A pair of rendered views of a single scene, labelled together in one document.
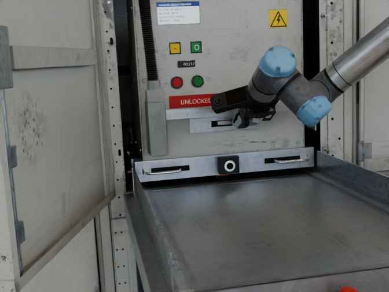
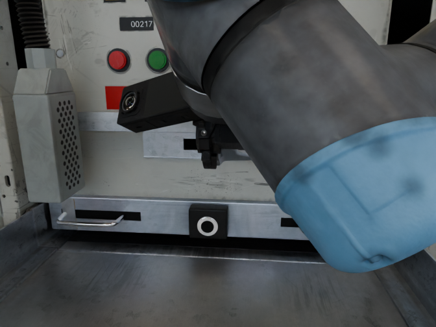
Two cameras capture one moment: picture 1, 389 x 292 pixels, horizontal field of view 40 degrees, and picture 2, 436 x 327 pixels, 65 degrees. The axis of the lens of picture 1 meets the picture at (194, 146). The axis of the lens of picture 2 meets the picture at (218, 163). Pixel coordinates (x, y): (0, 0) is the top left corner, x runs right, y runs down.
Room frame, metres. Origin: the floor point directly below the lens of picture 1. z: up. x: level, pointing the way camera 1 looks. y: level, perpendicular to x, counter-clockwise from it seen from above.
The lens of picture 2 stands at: (1.04, -0.25, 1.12)
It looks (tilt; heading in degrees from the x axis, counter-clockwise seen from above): 15 degrees down; 16
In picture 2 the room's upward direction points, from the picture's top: straight up
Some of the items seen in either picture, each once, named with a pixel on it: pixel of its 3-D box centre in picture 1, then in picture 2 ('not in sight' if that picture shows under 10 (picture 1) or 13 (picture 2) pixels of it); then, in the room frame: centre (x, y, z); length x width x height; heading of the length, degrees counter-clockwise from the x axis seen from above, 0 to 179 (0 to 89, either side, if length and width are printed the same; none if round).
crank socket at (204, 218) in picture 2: (228, 164); (208, 222); (1.51, -0.10, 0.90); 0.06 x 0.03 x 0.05; 101
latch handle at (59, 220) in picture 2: (162, 171); (90, 218); (1.47, 0.09, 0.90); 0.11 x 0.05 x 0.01; 101
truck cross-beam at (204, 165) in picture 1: (225, 163); (211, 213); (1.55, -0.09, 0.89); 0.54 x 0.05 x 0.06; 101
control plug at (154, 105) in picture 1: (156, 121); (52, 133); (1.42, 0.10, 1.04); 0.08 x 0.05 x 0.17; 11
